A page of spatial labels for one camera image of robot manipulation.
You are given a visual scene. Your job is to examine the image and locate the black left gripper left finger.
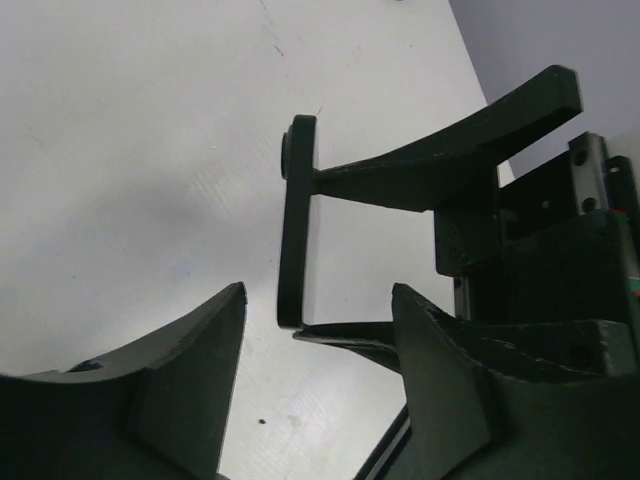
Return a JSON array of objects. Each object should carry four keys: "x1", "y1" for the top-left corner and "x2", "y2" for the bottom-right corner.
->
[{"x1": 1, "y1": 282, "x2": 246, "y2": 479}]

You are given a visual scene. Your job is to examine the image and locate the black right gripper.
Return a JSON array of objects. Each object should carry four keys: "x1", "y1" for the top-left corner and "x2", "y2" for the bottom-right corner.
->
[{"x1": 314, "y1": 65, "x2": 639, "y2": 329}]

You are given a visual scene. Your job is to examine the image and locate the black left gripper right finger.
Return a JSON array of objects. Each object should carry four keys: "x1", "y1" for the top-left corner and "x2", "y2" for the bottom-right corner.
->
[{"x1": 392, "y1": 284, "x2": 639, "y2": 479}]

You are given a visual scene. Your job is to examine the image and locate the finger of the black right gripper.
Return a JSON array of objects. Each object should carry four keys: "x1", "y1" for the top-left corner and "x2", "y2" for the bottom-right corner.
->
[{"x1": 292, "y1": 322, "x2": 401, "y2": 373}]

